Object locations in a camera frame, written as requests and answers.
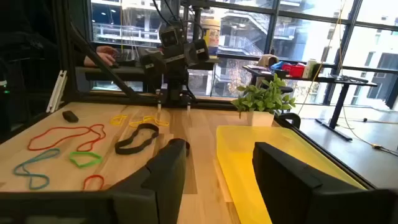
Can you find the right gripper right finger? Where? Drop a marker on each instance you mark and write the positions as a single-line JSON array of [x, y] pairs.
[[295, 193]]

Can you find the red box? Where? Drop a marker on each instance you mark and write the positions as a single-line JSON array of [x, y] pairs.
[[295, 71]]

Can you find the thin black rubber band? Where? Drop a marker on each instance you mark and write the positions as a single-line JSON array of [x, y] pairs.
[[188, 148]]

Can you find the yellow translucent plastic bin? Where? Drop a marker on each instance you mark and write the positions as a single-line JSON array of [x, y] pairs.
[[239, 174]]

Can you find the yellow rubber band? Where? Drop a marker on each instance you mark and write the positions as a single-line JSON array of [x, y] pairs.
[[112, 120], [136, 124]]

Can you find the small black block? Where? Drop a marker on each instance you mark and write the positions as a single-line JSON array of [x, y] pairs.
[[70, 116]]

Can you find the blue rubber band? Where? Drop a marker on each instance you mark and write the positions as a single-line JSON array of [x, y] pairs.
[[15, 170]]

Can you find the blue bag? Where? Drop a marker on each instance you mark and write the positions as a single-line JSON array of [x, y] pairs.
[[276, 66]]

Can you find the person's hand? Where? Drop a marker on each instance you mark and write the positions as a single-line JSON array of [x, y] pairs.
[[107, 49], [107, 58]]

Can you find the wide black rubber band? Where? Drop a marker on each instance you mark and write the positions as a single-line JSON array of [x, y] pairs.
[[119, 148]]

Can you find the black keyboard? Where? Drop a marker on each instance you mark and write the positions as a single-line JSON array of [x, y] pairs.
[[126, 59]]

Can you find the green rubber band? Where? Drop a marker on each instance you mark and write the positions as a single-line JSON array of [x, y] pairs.
[[71, 158]]

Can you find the black window frame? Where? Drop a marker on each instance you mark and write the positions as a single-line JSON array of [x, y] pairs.
[[273, 31]]

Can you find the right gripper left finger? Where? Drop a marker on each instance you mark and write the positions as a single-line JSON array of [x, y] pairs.
[[149, 199]]

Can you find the yellow wipes canister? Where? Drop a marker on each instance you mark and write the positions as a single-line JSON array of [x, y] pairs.
[[211, 37]]

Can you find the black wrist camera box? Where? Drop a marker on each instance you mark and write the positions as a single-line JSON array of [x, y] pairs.
[[169, 36]]

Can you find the black office chair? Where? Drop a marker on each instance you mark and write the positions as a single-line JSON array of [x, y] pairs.
[[292, 119]]

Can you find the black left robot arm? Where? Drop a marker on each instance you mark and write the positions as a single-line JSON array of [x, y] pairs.
[[177, 84]]

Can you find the green plant in white pot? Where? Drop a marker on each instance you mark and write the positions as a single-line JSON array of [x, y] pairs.
[[261, 119]]

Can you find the white bar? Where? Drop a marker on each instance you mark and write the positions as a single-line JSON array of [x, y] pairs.
[[54, 96], [62, 84]]

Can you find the black standing desk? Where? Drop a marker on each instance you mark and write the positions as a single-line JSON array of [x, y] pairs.
[[339, 105]]

